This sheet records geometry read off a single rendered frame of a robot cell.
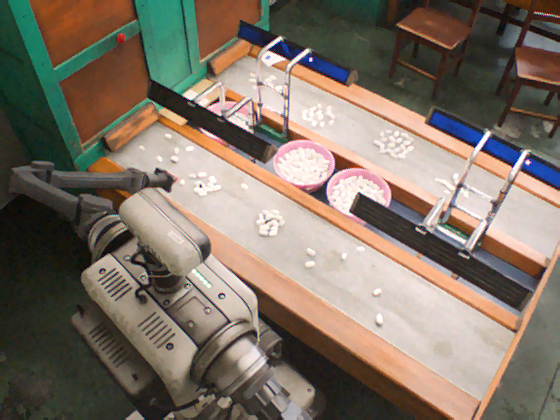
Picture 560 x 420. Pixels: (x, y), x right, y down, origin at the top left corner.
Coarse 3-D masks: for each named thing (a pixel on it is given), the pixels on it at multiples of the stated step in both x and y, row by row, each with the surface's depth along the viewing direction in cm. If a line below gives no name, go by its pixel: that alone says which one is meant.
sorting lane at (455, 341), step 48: (144, 144) 229; (192, 144) 229; (192, 192) 211; (240, 192) 211; (240, 240) 197; (288, 240) 197; (336, 240) 197; (336, 288) 184; (384, 288) 184; (432, 288) 184; (384, 336) 173; (432, 336) 172; (480, 336) 172; (480, 384) 162
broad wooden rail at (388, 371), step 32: (96, 160) 219; (96, 192) 228; (128, 192) 208; (160, 192) 211; (224, 256) 189; (256, 256) 192; (256, 288) 182; (288, 288) 181; (288, 320) 182; (320, 320) 173; (352, 320) 175; (320, 352) 183; (352, 352) 167; (384, 352) 166; (384, 384) 167; (416, 384) 160; (448, 384) 160; (416, 416) 168; (448, 416) 153
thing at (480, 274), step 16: (352, 208) 165; (368, 208) 162; (384, 208) 160; (384, 224) 161; (400, 224) 158; (416, 224) 156; (400, 240) 159; (416, 240) 156; (432, 240) 154; (432, 256) 155; (448, 256) 152; (464, 272) 150; (480, 272) 148; (496, 272) 146; (496, 288) 146; (512, 288) 144; (528, 288) 142; (512, 304) 145
